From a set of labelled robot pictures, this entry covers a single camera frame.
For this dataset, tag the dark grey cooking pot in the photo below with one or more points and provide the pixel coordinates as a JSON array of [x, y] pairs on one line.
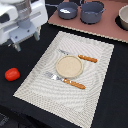
[[91, 12]]

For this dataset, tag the round beige wooden plate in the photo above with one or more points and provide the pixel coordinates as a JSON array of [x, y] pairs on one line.
[[69, 66]]

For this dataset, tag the fork with wooden handle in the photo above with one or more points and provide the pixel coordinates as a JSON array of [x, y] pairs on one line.
[[55, 77]]

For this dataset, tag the red toy sausage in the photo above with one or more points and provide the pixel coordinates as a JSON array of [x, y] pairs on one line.
[[12, 74]]

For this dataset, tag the beige bowl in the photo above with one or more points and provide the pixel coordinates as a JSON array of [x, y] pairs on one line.
[[123, 14]]

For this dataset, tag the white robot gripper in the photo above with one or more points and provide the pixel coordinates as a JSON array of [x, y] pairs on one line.
[[20, 19]]

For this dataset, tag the knife with wooden handle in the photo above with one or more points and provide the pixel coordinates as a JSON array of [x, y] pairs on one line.
[[80, 56]]

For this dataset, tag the beige woven placemat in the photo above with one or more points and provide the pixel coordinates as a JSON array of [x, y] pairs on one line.
[[74, 99]]

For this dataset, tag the grey frying pan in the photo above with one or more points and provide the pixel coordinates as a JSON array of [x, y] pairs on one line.
[[71, 6]]

